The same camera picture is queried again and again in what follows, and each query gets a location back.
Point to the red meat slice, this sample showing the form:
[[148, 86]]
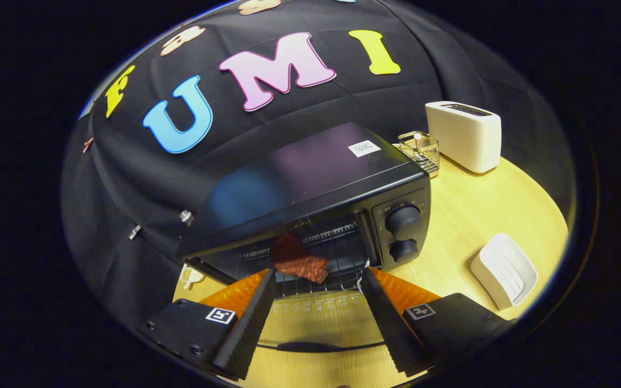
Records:
[[299, 263]]

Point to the white ribbed plate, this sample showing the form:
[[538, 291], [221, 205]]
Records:
[[504, 269]]

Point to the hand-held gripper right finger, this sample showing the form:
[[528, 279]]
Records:
[[386, 323]]

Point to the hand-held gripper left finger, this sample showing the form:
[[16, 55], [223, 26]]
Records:
[[248, 328]]

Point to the black backdrop cloth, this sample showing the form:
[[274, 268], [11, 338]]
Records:
[[450, 70]]

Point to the black toaster oven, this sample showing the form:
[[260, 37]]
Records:
[[316, 161]]

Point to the white toaster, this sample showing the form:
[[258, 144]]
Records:
[[464, 140]]

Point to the silver clip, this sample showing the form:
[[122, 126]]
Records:
[[135, 232]]

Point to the red clip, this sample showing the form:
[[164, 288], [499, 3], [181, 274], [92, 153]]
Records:
[[88, 145]]

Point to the white divided snack tray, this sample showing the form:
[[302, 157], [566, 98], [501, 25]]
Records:
[[189, 276]]

